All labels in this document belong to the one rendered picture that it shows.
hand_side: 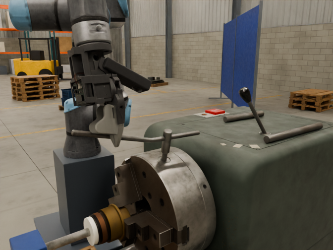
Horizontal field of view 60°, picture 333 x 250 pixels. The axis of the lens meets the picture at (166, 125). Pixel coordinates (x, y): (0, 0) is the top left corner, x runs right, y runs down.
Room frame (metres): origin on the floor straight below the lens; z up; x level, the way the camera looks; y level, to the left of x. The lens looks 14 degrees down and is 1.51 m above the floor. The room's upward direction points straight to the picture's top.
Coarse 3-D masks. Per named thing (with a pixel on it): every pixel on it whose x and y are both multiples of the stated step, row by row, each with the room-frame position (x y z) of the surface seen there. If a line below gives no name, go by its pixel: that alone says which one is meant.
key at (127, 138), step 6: (72, 132) 0.56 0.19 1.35; (78, 132) 0.57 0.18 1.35; (84, 132) 0.58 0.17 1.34; (90, 132) 0.58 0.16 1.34; (186, 132) 0.72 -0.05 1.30; (192, 132) 0.73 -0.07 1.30; (198, 132) 0.74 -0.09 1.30; (108, 138) 0.61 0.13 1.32; (126, 138) 0.63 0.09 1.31; (132, 138) 0.64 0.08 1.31; (138, 138) 0.65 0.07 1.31; (144, 138) 0.66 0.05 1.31; (150, 138) 0.67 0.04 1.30; (156, 138) 0.68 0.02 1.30; (162, 138) 0.68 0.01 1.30; (174, 138) 0.70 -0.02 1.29
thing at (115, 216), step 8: (104, 208) 0.66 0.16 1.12; (112, 208) 0.65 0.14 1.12; (120, 208) 0.67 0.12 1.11; (96, 216) 0.63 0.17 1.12; (104, 216) 0.63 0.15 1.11; (112, 216) 0.63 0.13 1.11; (120, 216) 0.63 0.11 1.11; (128, 216) 0.66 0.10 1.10; (96, 224) 0.61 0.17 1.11; (104, 224) 0.61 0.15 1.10; (112, 224) 0.62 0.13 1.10; (120, 224) 0.63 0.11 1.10; (104, 232) 0.60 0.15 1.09; (112, 232) 0.61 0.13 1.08; (120, 232) 0.62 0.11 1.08; (104, 240) 0.60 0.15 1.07; (112, 240) 0.62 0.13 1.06
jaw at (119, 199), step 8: (128, 160) 0.77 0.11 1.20; (120, 168) 0.73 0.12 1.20; (128, 168) 0.74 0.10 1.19; (120, 176) 0.73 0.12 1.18; (128, 176) 0.73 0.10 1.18; (120, 184) 0.70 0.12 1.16; (128, 184) 0.71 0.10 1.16; (136, 184) 0.73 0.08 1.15; (120, 192) 0.69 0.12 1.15; (128, 192) 0.70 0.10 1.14; (136, 192) 0.71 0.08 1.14; (112, 200) 0.68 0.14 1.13; (120, 200) 0.68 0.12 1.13; (128, 200) 0.69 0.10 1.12; (136, 200) 0.70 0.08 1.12
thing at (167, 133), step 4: (164, 132) 0.69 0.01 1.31; (168, 132) 0.68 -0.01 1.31; (164, 136) 0.69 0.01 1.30; (168, 136) 0.68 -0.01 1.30; (168, 140) 0.69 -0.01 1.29; (164, 144) 0.69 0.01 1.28; (168, 144) 0.69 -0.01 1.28; (164, 148) 0.69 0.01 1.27; (168, 148) 0.69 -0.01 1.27; (164, 152) 0.69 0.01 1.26; (168, 152) 0.70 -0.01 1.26; (164, 156) 0.70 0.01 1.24; (164, 160) 0.70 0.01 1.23
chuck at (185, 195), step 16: (144, 160) 0.70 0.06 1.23; (176, 160) 0.71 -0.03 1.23; (144, 176) 0.70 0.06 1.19; (160, 176) 0.65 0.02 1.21; (176, 176) 0.66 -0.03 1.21; (192, 176) 0.68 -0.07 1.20; (144, 192) 0.70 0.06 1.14; (160, 192) 0.64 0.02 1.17; (176, 192) 0.63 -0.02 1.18; (192, 192) 0.65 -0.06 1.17; (128, 208) 0.78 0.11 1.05; (144, 208) 0.76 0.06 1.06; (160, 208) 0.64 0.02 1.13; (176, 208) 0.60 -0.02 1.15; (192, 208) 0.62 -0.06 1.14; (176, 224) 0.59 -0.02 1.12; (192, 224) 0.61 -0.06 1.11; (192, 240) 0.61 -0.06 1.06
